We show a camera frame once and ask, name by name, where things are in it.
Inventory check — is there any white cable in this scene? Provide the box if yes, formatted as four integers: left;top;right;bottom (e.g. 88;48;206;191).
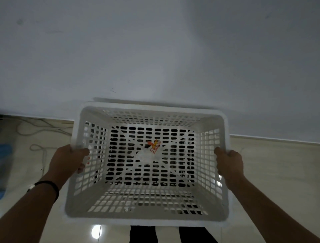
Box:
15;118;74;171

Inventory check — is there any blue plastic object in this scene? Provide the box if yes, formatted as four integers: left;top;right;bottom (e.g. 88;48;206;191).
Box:
0;143;13;199

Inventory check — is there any person's right forearm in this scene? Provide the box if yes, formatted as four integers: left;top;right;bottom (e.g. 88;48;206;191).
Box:
226;174;320;243

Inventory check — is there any black wristband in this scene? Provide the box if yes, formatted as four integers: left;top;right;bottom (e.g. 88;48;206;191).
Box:
27;181;60;203

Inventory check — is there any person's left hand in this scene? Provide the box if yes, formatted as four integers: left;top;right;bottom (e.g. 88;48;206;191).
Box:
47;144;91;184

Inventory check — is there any person's left forearm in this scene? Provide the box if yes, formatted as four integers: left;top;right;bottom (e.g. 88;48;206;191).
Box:
0;175;67;243

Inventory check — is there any orange sticker label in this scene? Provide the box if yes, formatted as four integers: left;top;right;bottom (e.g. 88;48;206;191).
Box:
147;140;162;154

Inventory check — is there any white plastic laundry basket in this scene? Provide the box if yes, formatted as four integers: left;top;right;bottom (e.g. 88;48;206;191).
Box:
62;101;232;228

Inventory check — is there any person's right hand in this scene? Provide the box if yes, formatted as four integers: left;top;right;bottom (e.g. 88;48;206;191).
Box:
214;147;244;183

